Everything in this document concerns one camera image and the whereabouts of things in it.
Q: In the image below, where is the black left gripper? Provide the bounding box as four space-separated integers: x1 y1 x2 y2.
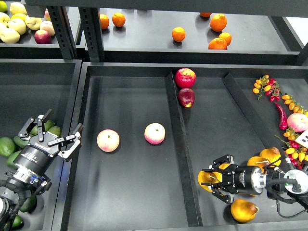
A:
13 109 83 176

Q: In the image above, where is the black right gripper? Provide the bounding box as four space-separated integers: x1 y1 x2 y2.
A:
201 154 265 204

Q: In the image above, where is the dark green avocado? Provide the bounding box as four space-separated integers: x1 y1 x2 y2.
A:
19 196 37 213

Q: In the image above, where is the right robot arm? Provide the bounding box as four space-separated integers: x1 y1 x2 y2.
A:
198 154 308 213

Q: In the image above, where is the green avocado top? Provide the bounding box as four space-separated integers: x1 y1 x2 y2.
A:
30 120 55 135

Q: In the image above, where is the green avocado right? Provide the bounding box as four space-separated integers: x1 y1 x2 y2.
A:
48 126 62 137

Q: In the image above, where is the green avocado middle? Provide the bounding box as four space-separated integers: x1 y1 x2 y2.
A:
13 136 29 149

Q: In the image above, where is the yellow pear with stem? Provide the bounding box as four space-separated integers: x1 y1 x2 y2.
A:
247 156 270 173

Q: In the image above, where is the green avocado far left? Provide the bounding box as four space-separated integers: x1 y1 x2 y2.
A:
0 137 17 157

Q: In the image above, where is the green avocado lower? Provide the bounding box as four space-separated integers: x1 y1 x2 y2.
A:
7 150 21 169

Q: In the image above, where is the yellow pear bottom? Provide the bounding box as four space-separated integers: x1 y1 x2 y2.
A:
231 199 259 223

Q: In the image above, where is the green avocado bottom left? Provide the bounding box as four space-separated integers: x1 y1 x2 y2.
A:
12 215 24 230

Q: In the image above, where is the black left bin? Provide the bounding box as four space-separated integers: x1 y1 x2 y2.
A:
0 59 81 231

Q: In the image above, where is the black bin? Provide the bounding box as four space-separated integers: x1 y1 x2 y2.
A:
0 59 81 231
53 63 308 231

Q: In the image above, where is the pink apple left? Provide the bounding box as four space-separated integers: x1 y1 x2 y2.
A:
97 129 120 153

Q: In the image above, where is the pink apple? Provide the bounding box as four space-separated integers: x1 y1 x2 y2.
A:
97 129 120 153
144 123 166 145

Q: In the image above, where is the cherry tomato bunch lower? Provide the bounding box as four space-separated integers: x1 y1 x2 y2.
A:
275 127 308 169

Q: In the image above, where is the cherry tomato bunch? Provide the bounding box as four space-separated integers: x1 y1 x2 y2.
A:
275 127 308 169
252 75 280 102

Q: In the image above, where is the red chili pepper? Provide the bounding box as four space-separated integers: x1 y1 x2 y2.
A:
274 103 288 130

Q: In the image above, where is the pink apple centre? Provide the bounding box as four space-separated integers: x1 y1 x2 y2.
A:
144 123 166 145

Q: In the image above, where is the white label card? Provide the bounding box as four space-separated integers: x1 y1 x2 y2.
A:
295 130 308 148

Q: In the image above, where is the dark red apple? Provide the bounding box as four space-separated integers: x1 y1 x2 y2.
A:
178 88 195 108

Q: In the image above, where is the pink apple right bin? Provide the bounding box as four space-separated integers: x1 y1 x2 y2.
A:
287 113 308 133

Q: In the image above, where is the black centre bin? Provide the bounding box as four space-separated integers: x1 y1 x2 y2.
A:
53 63 308 231

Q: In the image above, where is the orange tomato bunch middle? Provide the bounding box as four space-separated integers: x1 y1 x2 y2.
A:
282 94 308 116

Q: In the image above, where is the cherry tomato bunch upper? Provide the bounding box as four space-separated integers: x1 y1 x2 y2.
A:
252 75 280 102

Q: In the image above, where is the bright red apple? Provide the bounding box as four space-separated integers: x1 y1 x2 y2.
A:
175 68 196 89

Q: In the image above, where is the red apple on shelf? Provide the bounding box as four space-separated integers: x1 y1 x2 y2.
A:
34 30 52 44

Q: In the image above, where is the pale yellow apple front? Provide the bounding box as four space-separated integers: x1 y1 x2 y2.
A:
0 28 20 44

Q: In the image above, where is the pale peach on shelf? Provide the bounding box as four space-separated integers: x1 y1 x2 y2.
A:
40 20 55 37

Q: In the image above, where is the pale yellow apple stem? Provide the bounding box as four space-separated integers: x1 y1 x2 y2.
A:
25 15 42 31

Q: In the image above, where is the pale yellow apple middle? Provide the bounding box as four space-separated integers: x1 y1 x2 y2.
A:
8 18 26 35

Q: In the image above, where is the black shelf upright left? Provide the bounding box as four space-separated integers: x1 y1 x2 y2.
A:
47 6 77 59

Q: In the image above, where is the black shelf upright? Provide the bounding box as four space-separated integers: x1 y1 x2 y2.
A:
78 7 105 63
47 6 77 59

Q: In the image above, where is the pink peach behind upright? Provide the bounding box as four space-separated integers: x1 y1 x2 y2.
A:
44 8 51 21

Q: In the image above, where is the yellow lemon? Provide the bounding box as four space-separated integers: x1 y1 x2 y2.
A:
11 13 26 22

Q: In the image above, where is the pale yellow apple left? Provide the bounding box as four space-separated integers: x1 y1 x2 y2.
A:
0 12 10 30

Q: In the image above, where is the black shelf upright right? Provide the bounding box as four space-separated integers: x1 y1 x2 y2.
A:
78 7 105 63

